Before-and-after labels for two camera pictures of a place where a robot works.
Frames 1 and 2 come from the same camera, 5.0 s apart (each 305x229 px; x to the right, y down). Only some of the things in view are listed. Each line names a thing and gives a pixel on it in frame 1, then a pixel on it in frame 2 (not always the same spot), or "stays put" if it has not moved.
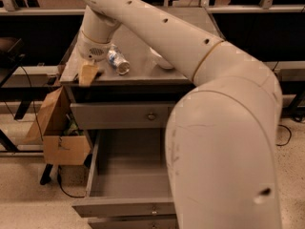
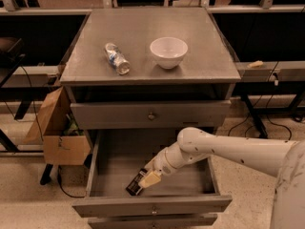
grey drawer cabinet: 129,186 stays put
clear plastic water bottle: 117,60 stays put
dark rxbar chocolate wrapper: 97,76 to 133,188
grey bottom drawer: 149,221 stays put
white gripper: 91,51 to 163,165
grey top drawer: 152,114 stays put
